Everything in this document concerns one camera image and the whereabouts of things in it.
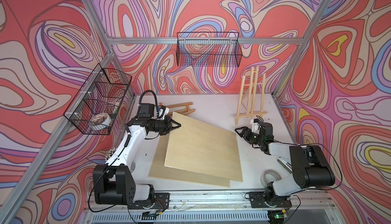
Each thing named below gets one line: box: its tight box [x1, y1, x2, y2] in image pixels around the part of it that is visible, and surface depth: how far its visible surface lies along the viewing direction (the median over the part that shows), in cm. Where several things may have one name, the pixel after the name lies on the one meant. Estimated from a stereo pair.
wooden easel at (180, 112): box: [158, 101, 196, 116], surface depth 111 cm
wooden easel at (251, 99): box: [234, 66, 268, 125], surface depth 97 cm
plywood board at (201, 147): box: [164, 112, 244, 183], surface depth 81 cm
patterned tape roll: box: [90, 113, 112, 127], surface depth 74 cm
